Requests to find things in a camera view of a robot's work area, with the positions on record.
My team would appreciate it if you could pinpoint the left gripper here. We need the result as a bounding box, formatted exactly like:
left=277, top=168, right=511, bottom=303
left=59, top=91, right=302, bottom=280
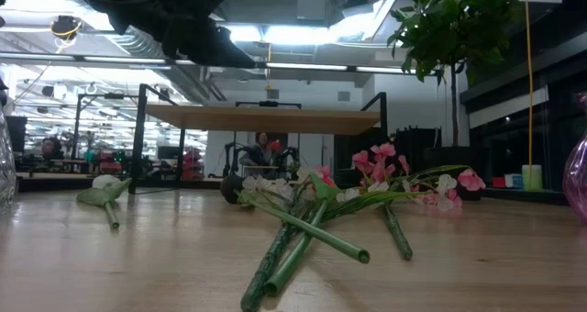
left=158, top=0, right=257, bottom=70

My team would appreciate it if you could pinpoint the white artificial tulip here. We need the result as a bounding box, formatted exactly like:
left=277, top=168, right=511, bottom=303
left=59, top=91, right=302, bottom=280
left=75, top=173, right=133, bottom=230

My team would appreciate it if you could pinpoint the pink artificial flower spray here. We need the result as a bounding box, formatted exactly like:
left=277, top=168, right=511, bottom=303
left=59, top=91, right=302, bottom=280
left=316, top=141, right=487, bottom=262

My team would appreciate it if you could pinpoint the purple glass vase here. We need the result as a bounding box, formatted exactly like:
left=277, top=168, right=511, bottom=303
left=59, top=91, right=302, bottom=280
left=562, top=91, right=587, bottom=225

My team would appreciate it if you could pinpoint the grey ceiling box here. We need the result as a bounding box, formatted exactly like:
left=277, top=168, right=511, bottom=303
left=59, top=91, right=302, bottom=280
left=296, top=0, right=327, bottom=22

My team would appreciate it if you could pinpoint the person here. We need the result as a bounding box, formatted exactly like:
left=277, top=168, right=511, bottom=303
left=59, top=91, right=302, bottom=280
left=238, top=131, right=284, bottom=180
left=39, top=136, right=65, bottom=162

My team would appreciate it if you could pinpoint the clear glass vase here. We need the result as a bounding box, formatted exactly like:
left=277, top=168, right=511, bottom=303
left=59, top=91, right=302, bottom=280
left=0, top=104, right=18, bottom=215

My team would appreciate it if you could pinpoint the green potted plant black pot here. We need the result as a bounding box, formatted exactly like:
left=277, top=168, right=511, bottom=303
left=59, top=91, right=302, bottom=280
left=386, top=0, right=525, bottom=202

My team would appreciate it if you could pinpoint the light green cylinder container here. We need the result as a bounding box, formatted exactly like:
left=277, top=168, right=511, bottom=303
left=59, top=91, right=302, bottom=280
left=521, top=163, right=544, bottom=192

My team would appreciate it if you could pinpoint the wooden shelf black frame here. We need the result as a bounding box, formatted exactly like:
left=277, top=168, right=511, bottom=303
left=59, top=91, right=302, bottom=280
left=129, top=83, right=390, bottom=196

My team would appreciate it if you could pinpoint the yellow cable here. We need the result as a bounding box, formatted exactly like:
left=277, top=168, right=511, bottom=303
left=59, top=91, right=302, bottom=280
left=523, top=0, right=537, bottom=167

